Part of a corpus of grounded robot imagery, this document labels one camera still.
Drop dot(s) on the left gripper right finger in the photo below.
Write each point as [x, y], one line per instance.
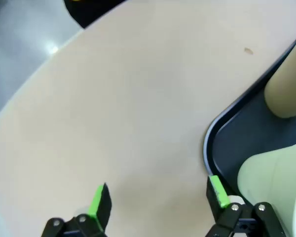
[218, 192]

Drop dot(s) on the black rounded object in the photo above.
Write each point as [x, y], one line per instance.
[86, 12]

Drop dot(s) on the light green plastic cup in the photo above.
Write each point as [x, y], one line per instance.
[266, 177]

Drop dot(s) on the brown plastic cup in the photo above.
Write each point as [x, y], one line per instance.
[288, 86]

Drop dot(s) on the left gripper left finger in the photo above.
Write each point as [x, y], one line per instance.
[102, 209]

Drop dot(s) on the black plastic tray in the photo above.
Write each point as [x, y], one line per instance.
[249, 138]

